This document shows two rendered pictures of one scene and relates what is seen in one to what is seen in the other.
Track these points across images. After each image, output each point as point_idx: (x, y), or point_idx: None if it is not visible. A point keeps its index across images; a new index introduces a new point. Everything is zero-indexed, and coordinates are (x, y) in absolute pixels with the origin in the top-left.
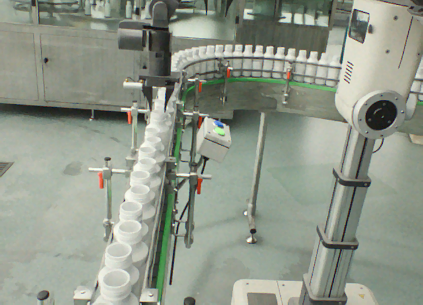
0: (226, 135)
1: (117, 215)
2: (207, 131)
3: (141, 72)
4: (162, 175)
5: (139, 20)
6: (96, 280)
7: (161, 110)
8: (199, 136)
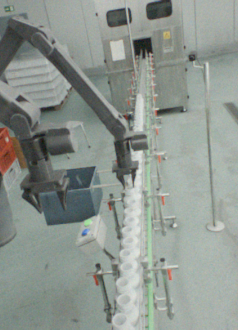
0: (83, 225)
1: (142, 165)
2: (97, 215)
3: (136, 163)
4: (127, 183)
5: (134, 133)
6: (142, 151)
7: (127, 190)
8: (102, 235)
